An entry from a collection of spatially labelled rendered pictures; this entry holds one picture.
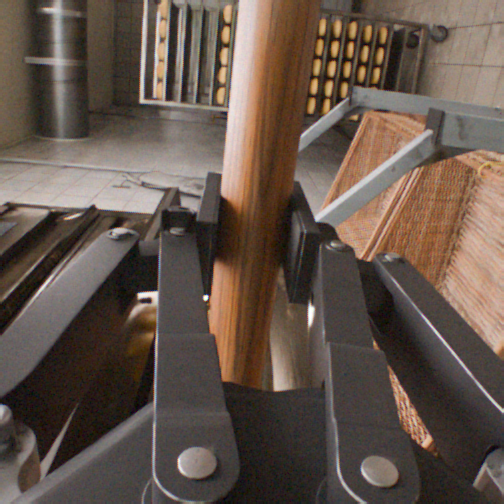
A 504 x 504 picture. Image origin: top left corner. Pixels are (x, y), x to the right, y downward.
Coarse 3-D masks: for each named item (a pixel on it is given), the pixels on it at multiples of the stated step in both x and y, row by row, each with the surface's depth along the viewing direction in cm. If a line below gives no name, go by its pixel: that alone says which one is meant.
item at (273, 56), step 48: (240, 0) 16; (288, 0) 15; (240, 48) 16; (288, 48) 15; (240, 96) 16; (288, 96) 16; (240, 144) 17; (288, 144) 17; (240, 192) 18; (288, 192) 18; (240, 240) 18; (240, 288) 19; (240, 336) 20
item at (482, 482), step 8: (488, 456) 8; (496, 456) 8; (488, 464) 8; (496, 464) 8; (480, 472) 8; (488, 472) 8; (496, 472) 8; (480, 480) 8; (488, 480) 8; (496, 480) 8; (480, 488) 8; (488, 488) 8; (496, 488) 8; (488, 496) 8; (496, 496) 8
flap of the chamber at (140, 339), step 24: (144, 312) 106; (120, 336) 86; (144, 336) 104; (120, 360) 85; (144, 360) 102; (96, 384) 71; (120, 384) 83; (96, 408) 70; (120, 408) 82; (72, 432) 60; (96, 432) 69; (48, 456) 55; (72, 456) 60
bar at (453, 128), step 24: (360, 96) 98; (384, 96) 98; (408, 96) 98; (336, 120) 101; (432, 120) 56; (456, 120) 54; (480, 120) 54; (408, 144) 58; (432, 144) 56; (456, 144) 55; (480, 144) 55; (384, 168) 57; (408, 168) 57; (360, 192) 58; (336, 216) 60; (264, 384) 38
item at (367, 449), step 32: (320, 256) 15; (352, 256) 15; (320, 288) 13; (352, 288) 13; (320, 320) 12; (352, 320) 11; (320, 352) 10; (352, 352) 9; (320, 384) 9; (352, 384) 8; (384, 384) 8; (352, 416) 7; (384, 416) 7; (352, 448) 6; (384, 448) 6; (352, 480) 6; (384, 480) 6; (416, 480) 6
